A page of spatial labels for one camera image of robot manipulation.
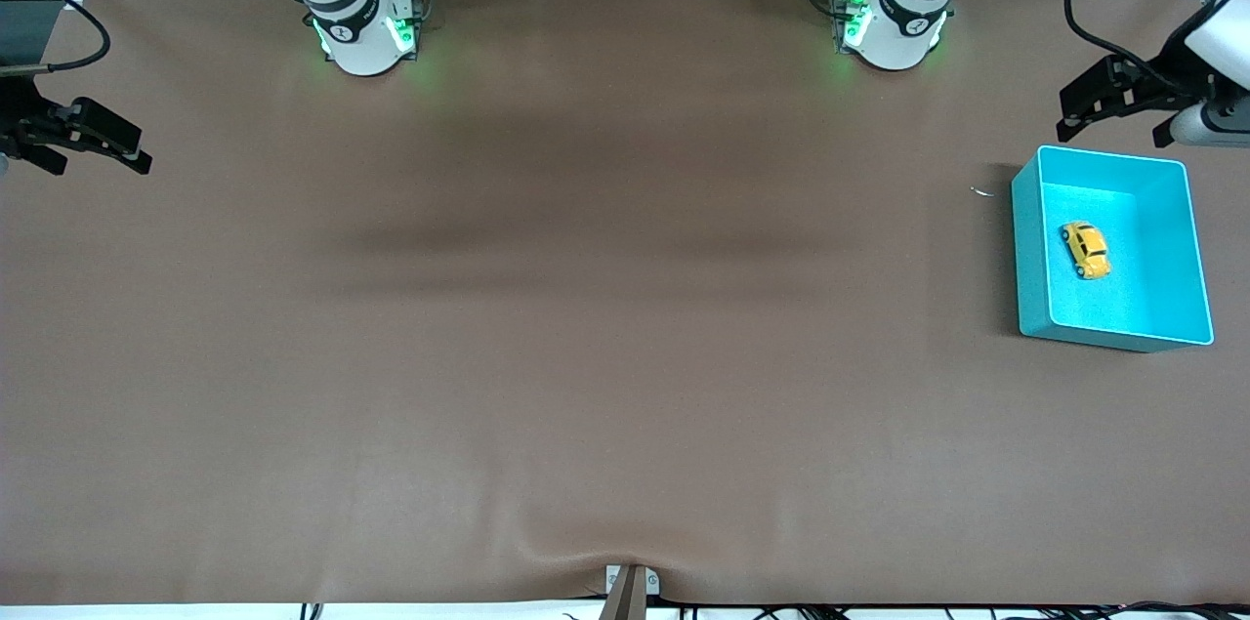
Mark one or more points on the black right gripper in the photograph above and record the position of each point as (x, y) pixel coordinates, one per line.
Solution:
(20, 119)

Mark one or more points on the brown table mat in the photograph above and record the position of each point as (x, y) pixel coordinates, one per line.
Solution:
(625, 356)

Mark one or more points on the teal plastic bin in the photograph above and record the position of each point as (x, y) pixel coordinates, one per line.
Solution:
(1152, 298)

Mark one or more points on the yellow beetle toy car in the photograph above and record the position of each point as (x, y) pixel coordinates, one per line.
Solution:
(1086, 249)

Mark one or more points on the metal table edge bracket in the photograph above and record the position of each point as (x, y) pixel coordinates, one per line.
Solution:
(612, 579)

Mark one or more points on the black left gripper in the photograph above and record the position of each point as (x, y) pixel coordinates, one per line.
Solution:
(1168, 76)

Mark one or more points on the brown post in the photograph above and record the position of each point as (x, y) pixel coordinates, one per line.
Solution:
(625, 600)

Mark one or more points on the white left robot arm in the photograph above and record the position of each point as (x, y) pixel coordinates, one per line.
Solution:
(903, 24)

